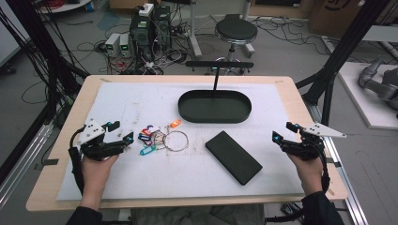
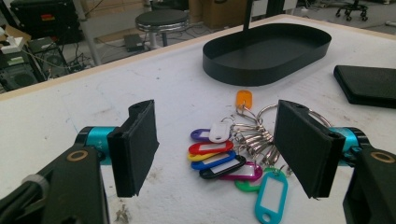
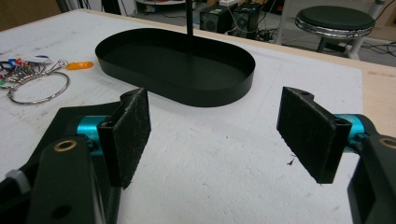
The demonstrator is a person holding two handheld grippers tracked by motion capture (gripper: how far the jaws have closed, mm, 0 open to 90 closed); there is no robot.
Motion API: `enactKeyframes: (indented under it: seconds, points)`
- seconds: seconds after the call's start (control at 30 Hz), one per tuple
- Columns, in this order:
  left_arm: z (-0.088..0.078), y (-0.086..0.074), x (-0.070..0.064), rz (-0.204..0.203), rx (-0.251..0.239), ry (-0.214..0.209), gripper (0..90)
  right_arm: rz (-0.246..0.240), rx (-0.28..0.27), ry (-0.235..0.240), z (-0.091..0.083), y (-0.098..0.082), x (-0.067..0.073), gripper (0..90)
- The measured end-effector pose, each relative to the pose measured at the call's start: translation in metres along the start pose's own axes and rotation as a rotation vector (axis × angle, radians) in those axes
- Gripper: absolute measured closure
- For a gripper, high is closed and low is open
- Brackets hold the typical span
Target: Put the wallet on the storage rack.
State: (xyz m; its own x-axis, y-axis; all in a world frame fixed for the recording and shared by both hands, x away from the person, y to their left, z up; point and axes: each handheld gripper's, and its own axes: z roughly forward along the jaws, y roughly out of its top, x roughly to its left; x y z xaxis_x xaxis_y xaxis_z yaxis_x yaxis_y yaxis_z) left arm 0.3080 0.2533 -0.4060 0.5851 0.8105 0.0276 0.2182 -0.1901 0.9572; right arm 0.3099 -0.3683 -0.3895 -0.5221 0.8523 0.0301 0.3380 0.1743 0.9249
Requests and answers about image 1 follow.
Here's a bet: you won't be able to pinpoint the black frame post with cables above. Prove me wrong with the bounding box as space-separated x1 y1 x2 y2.
0 0 90 129

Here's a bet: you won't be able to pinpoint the large cardboard box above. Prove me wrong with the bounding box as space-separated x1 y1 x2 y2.
307 0 398 40

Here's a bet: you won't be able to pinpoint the grey metal stand leg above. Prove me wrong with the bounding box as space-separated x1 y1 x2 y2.
187 0 204 59
242 0 256 58

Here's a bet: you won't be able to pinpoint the person's left hand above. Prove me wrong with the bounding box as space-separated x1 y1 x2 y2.
80 153 120 195

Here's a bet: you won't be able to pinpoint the hand-held gripper black cable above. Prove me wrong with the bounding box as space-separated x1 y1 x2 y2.
68 125 86 195
315 142 332 195

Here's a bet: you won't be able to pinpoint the long black floor cables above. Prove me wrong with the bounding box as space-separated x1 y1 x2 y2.
250 15 332 59

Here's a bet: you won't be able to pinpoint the black tape strip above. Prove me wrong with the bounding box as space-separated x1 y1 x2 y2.
33 157 60 172
324 157 343 169

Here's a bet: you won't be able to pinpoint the thick black cable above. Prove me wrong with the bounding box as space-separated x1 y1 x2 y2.
266 202 311 225

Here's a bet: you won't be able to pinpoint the black round stool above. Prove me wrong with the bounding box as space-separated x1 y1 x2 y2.
214 13 259 76

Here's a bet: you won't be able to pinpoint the white wall panel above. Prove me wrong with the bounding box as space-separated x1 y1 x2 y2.
0 0 31 68

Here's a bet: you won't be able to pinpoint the black rectangular case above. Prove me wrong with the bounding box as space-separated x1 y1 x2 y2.
205 130 264 187

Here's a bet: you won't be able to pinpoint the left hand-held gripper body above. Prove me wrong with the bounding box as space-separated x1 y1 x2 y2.
76 117 126 162

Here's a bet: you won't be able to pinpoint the white power adapter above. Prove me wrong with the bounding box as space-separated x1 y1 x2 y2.
138 3 155 18

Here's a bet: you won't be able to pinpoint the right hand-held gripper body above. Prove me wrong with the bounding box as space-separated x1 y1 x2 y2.
282 122 347 162

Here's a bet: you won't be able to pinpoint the black oval tray with hanger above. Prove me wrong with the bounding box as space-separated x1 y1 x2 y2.
177 60 254 125

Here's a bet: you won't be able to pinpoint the white round table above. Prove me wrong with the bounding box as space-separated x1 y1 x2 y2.
37 0 94 15

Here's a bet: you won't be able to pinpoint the large black computer tower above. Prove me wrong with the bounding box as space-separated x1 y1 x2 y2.
129 13 155 63

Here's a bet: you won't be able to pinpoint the right hand-held gripper black cable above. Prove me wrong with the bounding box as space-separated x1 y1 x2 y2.
315 142 332 195

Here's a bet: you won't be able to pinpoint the person's right hand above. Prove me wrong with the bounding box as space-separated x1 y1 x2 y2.
287 154 325 197

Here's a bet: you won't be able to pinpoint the white power supply box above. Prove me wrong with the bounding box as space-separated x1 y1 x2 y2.
118 33 133 58
104 33 122 58

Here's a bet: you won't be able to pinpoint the key ring with colourful tags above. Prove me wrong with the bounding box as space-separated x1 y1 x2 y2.
137 118 191 157

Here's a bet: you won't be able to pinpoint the left hand-held gripper black cable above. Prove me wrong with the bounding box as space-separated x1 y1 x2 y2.
68 125 86 195

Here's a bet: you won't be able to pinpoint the slim black computer tower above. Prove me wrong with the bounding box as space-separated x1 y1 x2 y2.
152 5 173 52

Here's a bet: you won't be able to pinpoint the tangle of floor cables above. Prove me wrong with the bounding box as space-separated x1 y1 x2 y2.
93 12 192 76

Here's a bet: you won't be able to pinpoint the white floor platform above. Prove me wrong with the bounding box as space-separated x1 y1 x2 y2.
337 61 398 131

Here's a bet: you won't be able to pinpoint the aluminium rail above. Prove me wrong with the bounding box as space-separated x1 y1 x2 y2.
0 122 54 208
307 102 371 225

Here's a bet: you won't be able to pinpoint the white table mat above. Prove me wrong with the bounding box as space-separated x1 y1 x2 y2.
55 82 306 202

